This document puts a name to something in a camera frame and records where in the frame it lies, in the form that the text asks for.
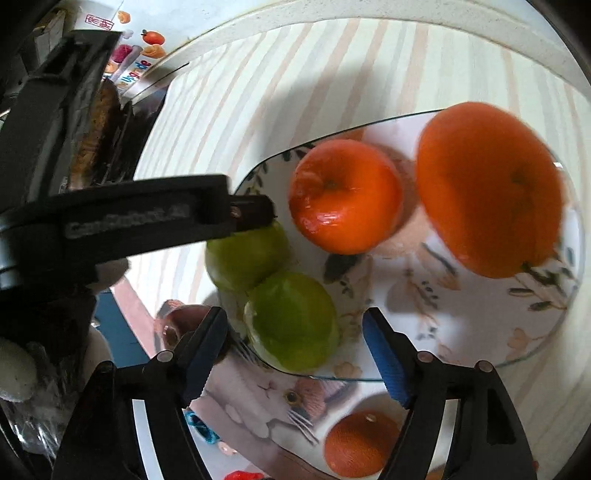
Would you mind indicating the small red object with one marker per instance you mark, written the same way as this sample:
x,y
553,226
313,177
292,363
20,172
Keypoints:
x,y
242,475

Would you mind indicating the floral glass plate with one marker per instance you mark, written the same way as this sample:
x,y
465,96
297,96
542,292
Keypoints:
x,y
461,314

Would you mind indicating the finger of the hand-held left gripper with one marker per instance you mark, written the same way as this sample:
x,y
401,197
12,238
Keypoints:
x,y
251,211

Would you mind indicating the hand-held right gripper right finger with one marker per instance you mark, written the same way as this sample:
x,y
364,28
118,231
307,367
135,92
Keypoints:
x,y
385,355

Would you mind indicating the large orange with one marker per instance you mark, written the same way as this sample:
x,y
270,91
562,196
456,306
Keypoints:
x,y
489,184

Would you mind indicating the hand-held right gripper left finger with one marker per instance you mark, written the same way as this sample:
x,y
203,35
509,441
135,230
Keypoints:
x,y
210,344

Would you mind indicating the clear plastic bag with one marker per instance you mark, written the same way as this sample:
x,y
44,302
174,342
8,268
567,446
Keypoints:
x,y
37,420

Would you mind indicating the small blue object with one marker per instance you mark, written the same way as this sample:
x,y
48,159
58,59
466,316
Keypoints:
x,y
201,425

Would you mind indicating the cat printed mat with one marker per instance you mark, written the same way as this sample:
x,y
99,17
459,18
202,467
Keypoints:
x,y
277,392

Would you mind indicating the dark furniture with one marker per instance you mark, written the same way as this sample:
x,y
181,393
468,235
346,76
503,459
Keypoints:
x,y
134,134

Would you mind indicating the glossy small orange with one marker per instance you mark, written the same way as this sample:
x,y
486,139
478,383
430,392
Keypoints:
x,y
346,198

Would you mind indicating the striped tablecloth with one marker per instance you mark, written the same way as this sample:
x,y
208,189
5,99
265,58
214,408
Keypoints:
x,y
277,92

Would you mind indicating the fruit picture chart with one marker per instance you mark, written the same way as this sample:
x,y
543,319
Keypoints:
x,y
147,46

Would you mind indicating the pale round object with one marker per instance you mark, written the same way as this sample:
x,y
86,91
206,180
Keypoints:
x,y
16,369

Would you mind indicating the green apple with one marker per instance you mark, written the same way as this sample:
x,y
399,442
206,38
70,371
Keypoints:
x,y
291,323
244,261

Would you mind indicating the matte small orange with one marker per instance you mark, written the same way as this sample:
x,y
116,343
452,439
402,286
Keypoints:
x,y
355,447

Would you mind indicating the brown round fruit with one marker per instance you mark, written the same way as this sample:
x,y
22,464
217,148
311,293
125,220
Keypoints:
x,y
184,318

